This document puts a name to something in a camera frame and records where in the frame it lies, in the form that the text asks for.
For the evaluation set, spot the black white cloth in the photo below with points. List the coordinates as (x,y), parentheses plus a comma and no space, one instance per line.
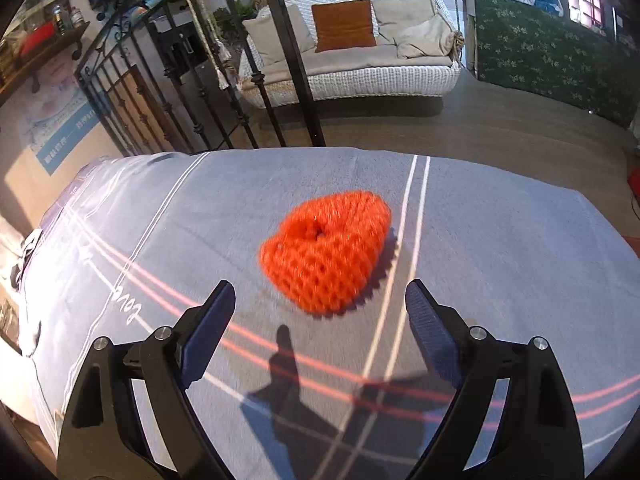
(25,255)

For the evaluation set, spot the brown cushion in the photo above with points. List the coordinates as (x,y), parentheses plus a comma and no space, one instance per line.
(344,25)

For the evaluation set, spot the blue white wall poster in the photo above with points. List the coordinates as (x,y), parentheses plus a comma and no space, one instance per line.
(57,120)

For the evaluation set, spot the green patterned board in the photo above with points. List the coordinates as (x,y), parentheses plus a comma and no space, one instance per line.
(545,60)

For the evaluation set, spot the beige cushion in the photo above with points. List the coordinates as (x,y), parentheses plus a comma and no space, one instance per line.
(425,40)
(277,35)
(402,12)

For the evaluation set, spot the wooden wall shelf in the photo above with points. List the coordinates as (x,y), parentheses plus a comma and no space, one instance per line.
(45,57)

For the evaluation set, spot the red box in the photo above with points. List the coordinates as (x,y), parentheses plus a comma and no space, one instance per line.
(635,180)

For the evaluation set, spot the white wicker swing sofa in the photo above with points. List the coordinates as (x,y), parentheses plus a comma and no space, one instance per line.
(375,82)

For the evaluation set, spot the black metal railing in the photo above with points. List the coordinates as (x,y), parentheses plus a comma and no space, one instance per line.
(295,60)

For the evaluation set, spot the grey striped blanket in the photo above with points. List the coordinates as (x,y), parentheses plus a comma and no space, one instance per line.
(500,260)

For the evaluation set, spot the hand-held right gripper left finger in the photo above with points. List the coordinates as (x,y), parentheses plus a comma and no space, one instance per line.
(210,335)

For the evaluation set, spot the orange foam fruit net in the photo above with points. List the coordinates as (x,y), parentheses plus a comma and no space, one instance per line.
(325,255)

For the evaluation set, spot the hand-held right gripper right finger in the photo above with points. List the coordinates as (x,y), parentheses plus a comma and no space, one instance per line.
(432,335)

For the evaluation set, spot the black cabinet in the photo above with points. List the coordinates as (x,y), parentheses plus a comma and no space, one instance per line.
(182,55)

